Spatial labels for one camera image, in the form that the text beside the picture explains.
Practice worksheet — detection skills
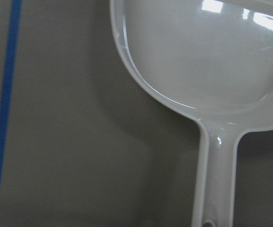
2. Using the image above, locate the beige plastic dustpan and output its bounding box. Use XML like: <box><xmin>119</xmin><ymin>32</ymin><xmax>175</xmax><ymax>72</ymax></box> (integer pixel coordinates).
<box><xmin>109</xmin><ymin>0</ymin><xmax>273</xmax><ymax>227</ymax></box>

